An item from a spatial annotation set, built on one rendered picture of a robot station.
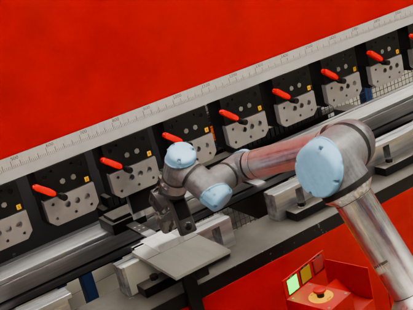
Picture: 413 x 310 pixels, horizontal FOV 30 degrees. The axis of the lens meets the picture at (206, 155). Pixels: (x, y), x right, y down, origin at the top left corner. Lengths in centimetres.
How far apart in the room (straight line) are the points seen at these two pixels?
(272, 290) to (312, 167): 86
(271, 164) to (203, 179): 17
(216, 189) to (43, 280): 77
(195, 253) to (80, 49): 64
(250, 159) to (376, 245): 44
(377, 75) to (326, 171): 111
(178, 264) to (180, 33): 65
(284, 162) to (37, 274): 93
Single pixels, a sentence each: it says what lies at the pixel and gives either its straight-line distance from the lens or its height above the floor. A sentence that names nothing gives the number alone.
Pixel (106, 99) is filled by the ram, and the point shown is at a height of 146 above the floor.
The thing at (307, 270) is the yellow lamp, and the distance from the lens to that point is 231.
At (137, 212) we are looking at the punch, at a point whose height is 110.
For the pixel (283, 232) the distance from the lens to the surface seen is 244.
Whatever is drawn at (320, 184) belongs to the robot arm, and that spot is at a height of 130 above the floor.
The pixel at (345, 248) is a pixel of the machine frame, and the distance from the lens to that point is 256.
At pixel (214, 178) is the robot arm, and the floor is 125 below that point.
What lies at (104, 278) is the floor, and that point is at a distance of 453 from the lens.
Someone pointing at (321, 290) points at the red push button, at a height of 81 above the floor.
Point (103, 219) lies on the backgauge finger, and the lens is 250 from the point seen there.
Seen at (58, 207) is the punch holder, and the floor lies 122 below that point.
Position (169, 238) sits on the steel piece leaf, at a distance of 227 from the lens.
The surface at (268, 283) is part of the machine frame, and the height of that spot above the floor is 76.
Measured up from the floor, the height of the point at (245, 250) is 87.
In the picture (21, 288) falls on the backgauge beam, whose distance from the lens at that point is 243.
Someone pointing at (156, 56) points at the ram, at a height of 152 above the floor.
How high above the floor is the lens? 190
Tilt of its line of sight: 18 degrees down
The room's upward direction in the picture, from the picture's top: 14 degrees counter-clockwise
